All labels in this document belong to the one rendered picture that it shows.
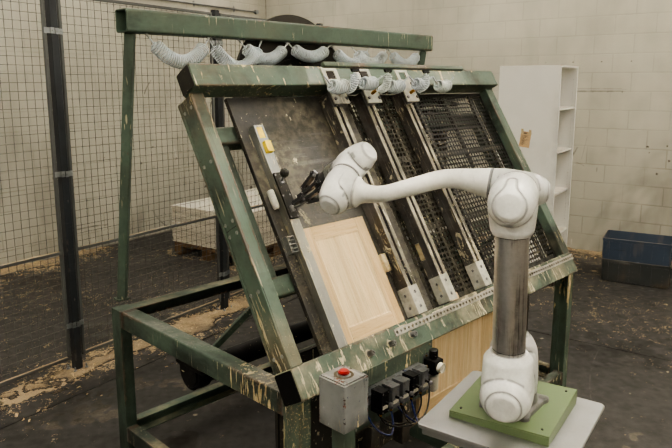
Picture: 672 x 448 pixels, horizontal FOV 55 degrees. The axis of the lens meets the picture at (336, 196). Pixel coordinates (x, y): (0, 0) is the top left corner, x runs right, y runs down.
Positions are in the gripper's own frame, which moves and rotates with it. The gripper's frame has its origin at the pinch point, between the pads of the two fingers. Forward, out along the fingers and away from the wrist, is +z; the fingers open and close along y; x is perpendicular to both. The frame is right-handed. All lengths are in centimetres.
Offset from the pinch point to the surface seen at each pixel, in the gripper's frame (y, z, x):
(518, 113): -79, 102, 400
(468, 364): 92, 53, 121
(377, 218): 12, 10, 48
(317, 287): 32.6, 11.5, 2.7
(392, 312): 52, 14, 39
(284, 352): 51, 11, -23
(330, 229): 10.9, 13.6, 22.8
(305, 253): 18.5, 11.5, 3.2
